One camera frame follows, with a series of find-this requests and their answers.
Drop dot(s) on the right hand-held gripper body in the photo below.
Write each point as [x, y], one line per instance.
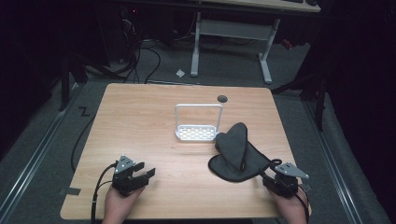
[285, 183]

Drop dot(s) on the metal floor rail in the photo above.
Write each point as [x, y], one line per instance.
[34, 161]
[334, 165]

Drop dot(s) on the white paper scrap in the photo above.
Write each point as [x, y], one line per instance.
[180, 73]

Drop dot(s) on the white-legged desk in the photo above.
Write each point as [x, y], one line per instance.
[233, 29]

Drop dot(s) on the black table grommet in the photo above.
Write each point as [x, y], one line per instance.
[222, 99]

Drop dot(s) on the white metal rack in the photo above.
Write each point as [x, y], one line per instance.
[196, 133]

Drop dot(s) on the red object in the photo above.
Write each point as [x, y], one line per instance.
[287, 44]

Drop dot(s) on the black metal stand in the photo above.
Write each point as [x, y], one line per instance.
[65, 84]
[320, 102]

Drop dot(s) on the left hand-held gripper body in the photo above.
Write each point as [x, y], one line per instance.
[124, 179]

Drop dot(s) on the person's right hand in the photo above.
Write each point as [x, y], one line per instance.
[292, 210]

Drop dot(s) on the dark grey cloth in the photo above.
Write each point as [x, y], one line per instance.
[233, 155]

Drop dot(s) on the person's left hand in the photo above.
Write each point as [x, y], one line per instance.
[116, 207]

